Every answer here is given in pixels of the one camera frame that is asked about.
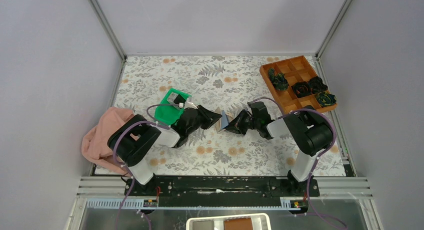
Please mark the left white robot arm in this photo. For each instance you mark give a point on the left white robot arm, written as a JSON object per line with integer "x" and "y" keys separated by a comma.
{"x": 134, "y": 139}

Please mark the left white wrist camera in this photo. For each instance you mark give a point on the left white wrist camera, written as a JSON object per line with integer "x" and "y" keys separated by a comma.
{"x": 187, "y": 105}

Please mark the orange compartment tray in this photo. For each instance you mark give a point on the orange compartment tray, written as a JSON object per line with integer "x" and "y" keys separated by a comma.
{"x": 297, "y": 69}

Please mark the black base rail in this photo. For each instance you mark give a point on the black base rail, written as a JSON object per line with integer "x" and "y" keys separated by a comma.
{"x": 222, "y": 191}

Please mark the floral patterned table mat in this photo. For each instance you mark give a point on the floral patterned table mat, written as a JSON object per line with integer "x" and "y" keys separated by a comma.
{"x": 215, "y": 82}

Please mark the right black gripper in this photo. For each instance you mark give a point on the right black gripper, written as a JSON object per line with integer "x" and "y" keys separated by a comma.
{"x": 236, "y": 125}

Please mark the beige blue card holder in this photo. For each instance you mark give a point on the beige blue card holder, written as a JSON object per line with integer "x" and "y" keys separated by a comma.
{"x": 226, "y": 118}

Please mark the dark floral rolled sock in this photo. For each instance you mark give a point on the dark floral rolled sock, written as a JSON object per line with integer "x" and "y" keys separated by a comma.
{"x": 278, "y": 80}
{"x": 301, "y": 89}
{"x": 317, "y": 85}
{"x": 325, "y": 99}

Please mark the green plastic bin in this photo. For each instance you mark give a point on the green plastic bin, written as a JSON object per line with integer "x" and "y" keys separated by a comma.
{"x": 165, "y": 112}

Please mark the white device with screen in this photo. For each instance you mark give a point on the white device with screen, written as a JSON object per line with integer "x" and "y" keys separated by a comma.
{"x": 240, "y": 221}

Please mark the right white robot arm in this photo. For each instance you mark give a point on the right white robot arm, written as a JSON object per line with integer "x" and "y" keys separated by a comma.
{"x": 311, "y": 131}

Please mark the pink cloth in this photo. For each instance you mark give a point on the pink cloth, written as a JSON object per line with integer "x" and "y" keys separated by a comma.
{"x": 94, "y": 147}

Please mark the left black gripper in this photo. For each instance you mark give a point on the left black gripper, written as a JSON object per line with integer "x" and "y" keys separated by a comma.
{"x": 212, "y": 117}

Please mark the stack of cards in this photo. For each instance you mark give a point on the stack of cards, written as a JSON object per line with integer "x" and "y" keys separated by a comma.
{"x": 173, "y": 98}

